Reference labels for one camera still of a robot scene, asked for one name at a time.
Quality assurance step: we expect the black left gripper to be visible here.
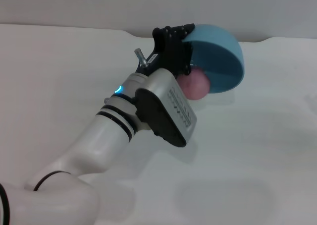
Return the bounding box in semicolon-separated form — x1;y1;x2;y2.
148;23;197;76

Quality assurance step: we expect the blue bowl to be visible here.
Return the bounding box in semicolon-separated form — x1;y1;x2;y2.
182;24;246;95

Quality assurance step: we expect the pink toy peach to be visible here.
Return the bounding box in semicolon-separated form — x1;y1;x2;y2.
176;69;211;102

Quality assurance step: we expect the left wrist cable with plug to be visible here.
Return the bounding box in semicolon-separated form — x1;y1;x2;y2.
134;49;150;70

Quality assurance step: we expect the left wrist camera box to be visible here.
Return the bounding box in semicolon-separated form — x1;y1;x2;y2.
134;69;198;148

